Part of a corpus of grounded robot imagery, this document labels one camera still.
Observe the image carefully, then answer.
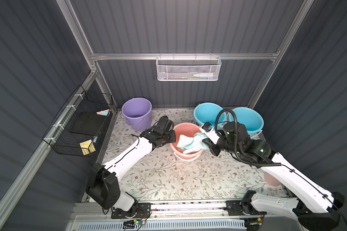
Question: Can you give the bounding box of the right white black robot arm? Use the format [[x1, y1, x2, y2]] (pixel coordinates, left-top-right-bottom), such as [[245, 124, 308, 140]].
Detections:
[[200, 109, 345, 231]]

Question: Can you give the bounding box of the white bottle in basket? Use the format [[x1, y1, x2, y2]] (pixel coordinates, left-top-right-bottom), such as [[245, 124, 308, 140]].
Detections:
[[193, 73, 214, 79]]

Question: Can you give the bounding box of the black wire wall basket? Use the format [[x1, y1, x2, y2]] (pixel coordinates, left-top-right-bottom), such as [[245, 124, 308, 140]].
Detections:
[[42, 85, 114, 157]]

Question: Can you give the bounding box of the purple plastic bucket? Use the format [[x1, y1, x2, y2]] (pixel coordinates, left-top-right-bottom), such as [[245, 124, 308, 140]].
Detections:
[[121, 98, 152, 131]]

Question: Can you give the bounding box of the teal plastic bucket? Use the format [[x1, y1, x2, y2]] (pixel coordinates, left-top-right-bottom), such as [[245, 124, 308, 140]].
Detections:
[[232, 107, 264, 138], [193, 103, 223, 127]]

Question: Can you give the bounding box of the white wire mesh basket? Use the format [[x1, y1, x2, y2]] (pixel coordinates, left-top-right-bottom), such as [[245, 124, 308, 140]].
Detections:
[[156, 55, 222, 81]]

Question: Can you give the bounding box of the floral patterned table mat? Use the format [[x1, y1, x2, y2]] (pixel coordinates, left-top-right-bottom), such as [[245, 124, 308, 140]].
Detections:
[[88, 107, 287, 202]]

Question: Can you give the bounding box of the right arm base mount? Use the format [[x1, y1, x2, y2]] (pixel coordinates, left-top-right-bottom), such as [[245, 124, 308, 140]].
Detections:
[[225, 200, 267, 217]]

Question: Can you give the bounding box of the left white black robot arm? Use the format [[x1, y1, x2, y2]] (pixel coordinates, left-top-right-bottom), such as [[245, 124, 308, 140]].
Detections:
[[85, 115, 176, 214]]

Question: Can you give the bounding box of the mint green microfiber cloth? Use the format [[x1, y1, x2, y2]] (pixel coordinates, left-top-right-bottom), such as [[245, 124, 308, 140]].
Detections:
[[176, 132, 209, 155]]

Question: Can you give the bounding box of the pink cup of markers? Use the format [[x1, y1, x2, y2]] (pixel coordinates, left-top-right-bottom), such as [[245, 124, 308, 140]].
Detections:
[[264, 172, 281, 187]]

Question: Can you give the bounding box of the yellow sticky note pad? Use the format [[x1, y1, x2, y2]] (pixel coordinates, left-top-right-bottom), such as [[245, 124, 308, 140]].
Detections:
[[80, 140, 96, 156]]

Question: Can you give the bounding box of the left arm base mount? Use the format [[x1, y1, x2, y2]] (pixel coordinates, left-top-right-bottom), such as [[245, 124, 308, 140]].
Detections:
[[111, 203, 151, 219]]

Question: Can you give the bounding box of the pink plastic bucket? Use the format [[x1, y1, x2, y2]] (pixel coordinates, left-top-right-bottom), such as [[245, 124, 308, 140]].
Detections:
[[170, 122, 205, 162]]

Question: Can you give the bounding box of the black notebook in basket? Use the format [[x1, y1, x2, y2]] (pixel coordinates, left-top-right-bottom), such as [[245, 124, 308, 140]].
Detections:
[[69, 112, 107, 136]]

